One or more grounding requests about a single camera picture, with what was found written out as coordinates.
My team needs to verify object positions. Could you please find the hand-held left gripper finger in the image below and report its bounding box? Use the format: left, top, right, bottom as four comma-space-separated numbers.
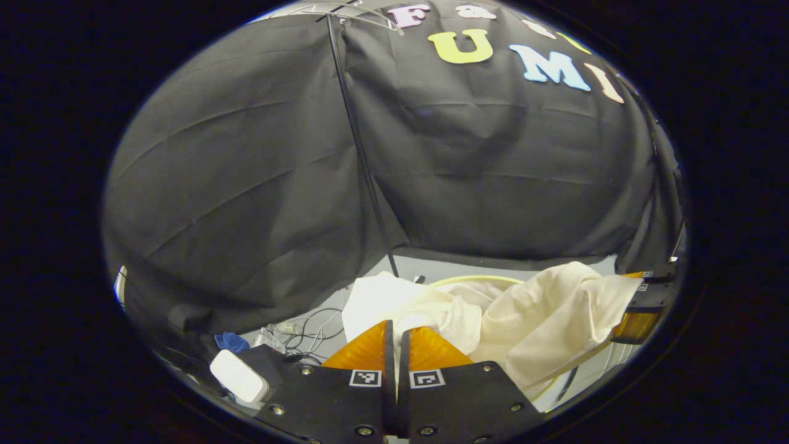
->
396, 327, 544, 442
256, 319, 396, 443

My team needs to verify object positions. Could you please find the cream button shirt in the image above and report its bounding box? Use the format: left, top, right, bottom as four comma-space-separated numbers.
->
341, 261, 643, 400

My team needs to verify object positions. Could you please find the white yellow-rimmed laundry hamper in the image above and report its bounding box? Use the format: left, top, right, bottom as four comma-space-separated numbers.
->
425, 274, 642, 414

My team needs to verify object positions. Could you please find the white plastic hanger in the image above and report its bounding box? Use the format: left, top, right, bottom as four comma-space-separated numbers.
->
302, 2, 405, 35

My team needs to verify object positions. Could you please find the white power adapter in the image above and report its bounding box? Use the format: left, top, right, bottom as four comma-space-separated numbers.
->
210, 349, 271, 405

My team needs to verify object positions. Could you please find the blue cloth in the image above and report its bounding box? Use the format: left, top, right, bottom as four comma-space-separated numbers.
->
214, 332, 251, 354

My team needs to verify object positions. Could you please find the black backdrop cloth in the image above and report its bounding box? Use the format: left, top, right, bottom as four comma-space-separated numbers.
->
102, 0, 686, 347

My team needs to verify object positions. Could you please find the white cable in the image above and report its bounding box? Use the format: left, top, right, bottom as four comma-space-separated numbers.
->
264, 290, 347, 360

